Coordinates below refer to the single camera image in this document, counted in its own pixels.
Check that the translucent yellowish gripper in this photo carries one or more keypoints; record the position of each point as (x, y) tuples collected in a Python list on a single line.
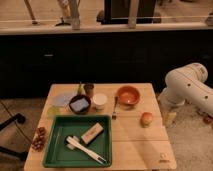
[(168, 116)]

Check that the red yellow apple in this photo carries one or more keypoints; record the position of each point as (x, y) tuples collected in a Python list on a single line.
[(146, 119)]

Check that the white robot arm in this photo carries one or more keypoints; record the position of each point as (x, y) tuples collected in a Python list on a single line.
[(185, 84)]

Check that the green plastic tray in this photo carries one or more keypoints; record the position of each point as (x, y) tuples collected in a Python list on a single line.
[(61, 154)]

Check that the wooden folding table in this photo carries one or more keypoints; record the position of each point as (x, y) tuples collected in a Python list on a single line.
[(134, 147)]

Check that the orange bowl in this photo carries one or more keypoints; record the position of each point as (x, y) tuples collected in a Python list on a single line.
[(128, 95)]

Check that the metal fork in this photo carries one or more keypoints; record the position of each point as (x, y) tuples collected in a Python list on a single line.
[(114, 115)]

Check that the white cup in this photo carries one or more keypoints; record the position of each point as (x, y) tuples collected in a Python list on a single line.
[(99, 101)]

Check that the wooden block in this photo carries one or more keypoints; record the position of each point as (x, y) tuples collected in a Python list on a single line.
[(91, 133)]

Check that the dark green cup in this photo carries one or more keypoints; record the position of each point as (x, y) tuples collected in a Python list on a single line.
[(89, 89)]

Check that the dark bowl with blue sponge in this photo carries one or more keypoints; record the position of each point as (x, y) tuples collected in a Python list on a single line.
[(80, 104)]

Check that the yellow green pear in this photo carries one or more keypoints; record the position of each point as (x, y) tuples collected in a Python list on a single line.
[(80, 89)]

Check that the white plastic fork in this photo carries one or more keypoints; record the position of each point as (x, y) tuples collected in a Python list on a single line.
[(89, 152)]

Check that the red grape bunch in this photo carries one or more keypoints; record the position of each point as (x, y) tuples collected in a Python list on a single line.
[(39, 141)]

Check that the black chair leg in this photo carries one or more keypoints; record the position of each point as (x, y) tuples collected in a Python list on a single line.
[(18, 117)]

